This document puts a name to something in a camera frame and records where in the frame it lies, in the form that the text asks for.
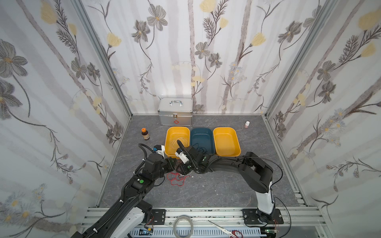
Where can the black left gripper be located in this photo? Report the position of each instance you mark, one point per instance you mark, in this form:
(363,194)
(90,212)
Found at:
(169,162)

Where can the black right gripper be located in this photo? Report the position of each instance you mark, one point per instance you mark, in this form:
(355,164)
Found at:
(184,165)

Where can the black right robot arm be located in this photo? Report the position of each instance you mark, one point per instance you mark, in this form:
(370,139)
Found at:
(254,170)

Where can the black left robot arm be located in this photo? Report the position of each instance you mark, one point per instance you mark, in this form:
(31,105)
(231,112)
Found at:
(130,210)

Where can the left yellow plastic bin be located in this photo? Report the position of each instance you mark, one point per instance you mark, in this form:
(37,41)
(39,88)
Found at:
(173,135)

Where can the yellow plastic bin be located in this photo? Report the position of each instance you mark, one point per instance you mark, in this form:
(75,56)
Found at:
(226,142)
(173,135)

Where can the dark teal plastic bin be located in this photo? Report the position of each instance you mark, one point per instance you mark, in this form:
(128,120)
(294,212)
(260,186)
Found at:
(202,140)

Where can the brown bottle orange cap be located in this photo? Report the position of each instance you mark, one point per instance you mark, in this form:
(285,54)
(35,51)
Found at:
(145,134)

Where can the right yellow plastic bin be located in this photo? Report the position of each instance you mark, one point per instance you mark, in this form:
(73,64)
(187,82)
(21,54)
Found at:
(226,142)

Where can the silver aluminium first-aid case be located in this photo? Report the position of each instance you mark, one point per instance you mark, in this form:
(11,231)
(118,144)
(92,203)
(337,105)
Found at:
(176,111)

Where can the small white-capped pink bottle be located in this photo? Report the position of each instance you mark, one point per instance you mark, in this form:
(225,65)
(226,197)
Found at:
(246,125)

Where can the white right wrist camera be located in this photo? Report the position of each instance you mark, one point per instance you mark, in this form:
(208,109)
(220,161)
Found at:
(182,156)

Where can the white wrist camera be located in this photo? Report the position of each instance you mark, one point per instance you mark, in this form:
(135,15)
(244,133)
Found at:
(160,149)
(182,156)

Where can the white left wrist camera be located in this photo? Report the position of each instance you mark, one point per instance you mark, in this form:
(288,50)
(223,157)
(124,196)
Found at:
(160,149)

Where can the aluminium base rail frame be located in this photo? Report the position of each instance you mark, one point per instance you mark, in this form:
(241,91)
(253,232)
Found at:
(291,222)

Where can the scissors on rail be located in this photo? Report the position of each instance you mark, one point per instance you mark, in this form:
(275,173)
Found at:
(227,232)

